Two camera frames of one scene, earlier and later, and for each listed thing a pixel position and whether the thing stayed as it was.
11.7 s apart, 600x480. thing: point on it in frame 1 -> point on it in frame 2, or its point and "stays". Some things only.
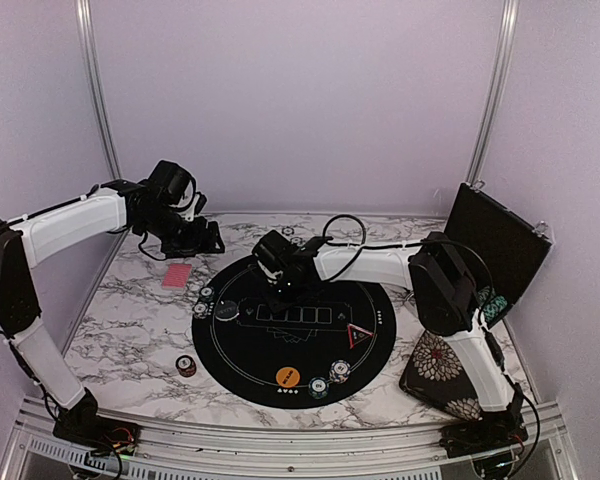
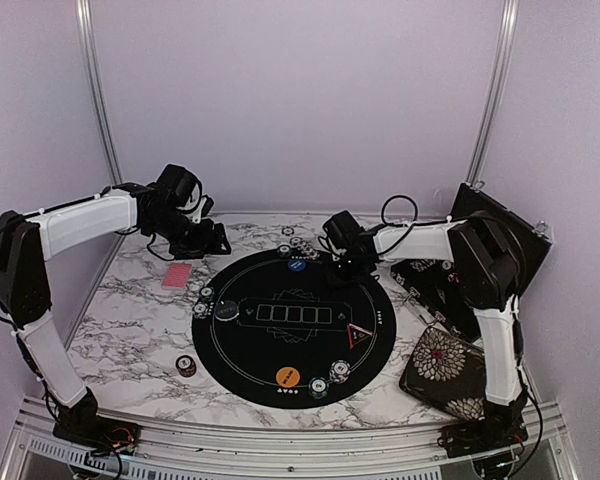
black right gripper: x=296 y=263 -> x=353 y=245
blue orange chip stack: x=339 y=371 stays
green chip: x=318 y=387 stays
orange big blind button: x=288 y=377 stays
